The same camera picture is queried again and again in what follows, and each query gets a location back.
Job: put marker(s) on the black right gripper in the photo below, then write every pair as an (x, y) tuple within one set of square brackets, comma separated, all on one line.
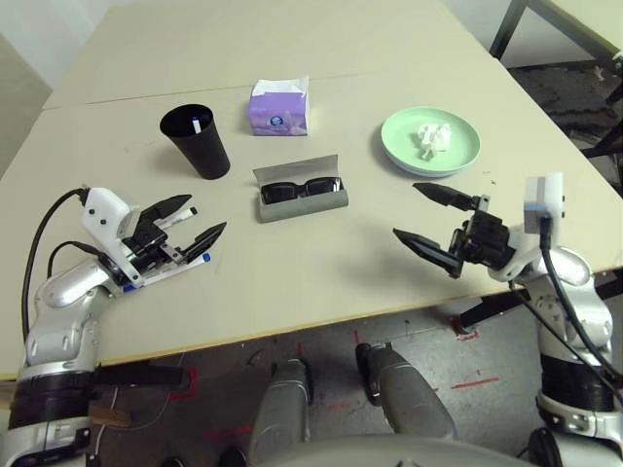
[(484, 240)]

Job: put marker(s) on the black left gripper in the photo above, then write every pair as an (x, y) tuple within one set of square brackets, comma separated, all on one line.
[(146, 243)]

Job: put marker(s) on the white marker with blue cap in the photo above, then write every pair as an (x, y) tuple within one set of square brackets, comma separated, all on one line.
[(160, 277)]

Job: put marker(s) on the white tissue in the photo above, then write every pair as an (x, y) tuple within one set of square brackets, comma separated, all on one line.
[(435, 138)]

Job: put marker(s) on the light green plate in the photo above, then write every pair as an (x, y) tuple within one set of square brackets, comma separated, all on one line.
[(404, 136)]

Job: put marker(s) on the black sunglasses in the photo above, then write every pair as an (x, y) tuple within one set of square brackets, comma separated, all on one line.
[(277, 192)]

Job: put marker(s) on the grey glasses case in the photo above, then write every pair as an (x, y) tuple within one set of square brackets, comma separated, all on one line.
[(302, 211)]

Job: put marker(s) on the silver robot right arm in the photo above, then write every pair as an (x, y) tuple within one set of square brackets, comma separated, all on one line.
[(569, 272)]

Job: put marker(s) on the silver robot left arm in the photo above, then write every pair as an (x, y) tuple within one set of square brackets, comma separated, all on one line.
[(63, 292)]

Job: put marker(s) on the white marker with black cap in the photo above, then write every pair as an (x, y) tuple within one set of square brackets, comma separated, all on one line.
[(184, 215)]

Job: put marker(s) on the light blue plate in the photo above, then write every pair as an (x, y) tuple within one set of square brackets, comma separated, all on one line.
[(428, 173)]

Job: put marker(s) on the black plastic cup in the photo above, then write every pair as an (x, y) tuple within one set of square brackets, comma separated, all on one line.
[(209, 155)]

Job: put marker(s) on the small white marker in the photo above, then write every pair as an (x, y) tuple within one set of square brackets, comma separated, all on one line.
[(196, 126)]

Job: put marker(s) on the black table foot bar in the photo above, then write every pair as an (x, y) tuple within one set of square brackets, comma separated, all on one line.
[(146, 377), (487, 311)]

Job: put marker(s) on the purple tissue pack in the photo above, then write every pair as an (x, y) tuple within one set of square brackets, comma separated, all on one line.
[(275, 114)]

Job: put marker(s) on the grey robot right leg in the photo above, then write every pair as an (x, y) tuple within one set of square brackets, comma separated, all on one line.
[(409, 394)]

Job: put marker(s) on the black floor mat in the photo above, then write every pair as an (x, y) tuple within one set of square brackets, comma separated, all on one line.
[(560, 97)]

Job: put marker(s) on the grey robot torso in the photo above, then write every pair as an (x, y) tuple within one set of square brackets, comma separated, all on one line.
[(389, 452)]

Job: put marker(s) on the black shoe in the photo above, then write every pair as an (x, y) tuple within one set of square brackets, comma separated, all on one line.
[(172, 462), (232, 458)]

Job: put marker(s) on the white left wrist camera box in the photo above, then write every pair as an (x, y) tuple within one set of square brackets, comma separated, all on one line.
[(102, 209)]

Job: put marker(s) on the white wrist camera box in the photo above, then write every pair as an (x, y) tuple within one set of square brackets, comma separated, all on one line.
[(545, 199), (102, 209)]

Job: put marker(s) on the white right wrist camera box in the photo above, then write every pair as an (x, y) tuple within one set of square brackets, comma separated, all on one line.
[(545, 199)]

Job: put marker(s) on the neighbouring table with dark frame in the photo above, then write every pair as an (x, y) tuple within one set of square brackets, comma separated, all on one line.
[(506, 26)]

